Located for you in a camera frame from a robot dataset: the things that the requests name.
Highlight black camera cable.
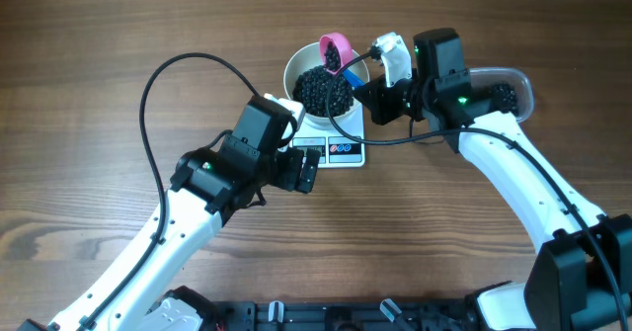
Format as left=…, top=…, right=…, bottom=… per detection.
left=324, top=48, right=628, bottom=331
left=73, top=51, right=261, bottom=331

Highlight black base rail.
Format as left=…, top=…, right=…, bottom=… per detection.
left=205, top=299, right=490, bottom=331

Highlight white digital kitchen scale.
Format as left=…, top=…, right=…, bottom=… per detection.
left=289, top=102, right=365, bottom=169

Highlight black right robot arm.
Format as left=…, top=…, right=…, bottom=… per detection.
left=355, top=28, right=631, bottom=330

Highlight black beans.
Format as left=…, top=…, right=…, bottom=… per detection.
left=292, top=41, right=519, bottom=118

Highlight clear plastic container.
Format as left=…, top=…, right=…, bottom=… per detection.
left=470, top=67, right=534, bottom=124

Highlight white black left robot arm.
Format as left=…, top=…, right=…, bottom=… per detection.
left=20, top=94, right=320, bottom=330

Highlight black right camera cable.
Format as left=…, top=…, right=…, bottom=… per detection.
left=324, top=48, right=628, bottom=331

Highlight pink scoop blue handle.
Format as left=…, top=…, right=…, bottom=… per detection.
left=319, top=33, right=355, bottom=75

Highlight black left camera cable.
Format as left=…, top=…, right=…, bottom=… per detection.
left=73, top=51, right=261, bottom=331

